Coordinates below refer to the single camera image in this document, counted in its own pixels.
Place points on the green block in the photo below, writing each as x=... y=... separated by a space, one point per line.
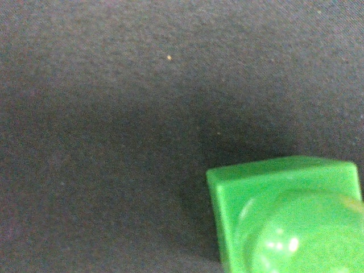
x=290 y=214

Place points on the black tablecloth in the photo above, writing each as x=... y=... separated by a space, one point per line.
x=112 y=111

